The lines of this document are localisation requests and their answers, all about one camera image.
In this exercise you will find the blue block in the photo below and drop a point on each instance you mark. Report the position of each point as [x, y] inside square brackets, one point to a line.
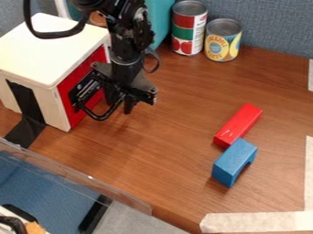
[232, 161]

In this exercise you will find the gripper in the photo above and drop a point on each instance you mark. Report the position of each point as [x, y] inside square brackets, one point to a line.
[136, 82]

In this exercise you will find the cabinet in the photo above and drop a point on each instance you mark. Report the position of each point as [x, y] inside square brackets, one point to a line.
[38, 51]

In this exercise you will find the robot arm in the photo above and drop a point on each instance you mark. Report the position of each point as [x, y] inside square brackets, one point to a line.
[128, 33]

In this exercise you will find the yellow can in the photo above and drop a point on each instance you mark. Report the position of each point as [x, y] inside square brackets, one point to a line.
[222, 42]

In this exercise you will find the drawer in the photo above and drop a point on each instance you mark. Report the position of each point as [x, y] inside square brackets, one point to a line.
[71, 82]

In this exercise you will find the red block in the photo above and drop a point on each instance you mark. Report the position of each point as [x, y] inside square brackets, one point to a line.
[238, 125]

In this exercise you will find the red and green can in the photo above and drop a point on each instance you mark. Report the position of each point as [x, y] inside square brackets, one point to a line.
[188, 29]

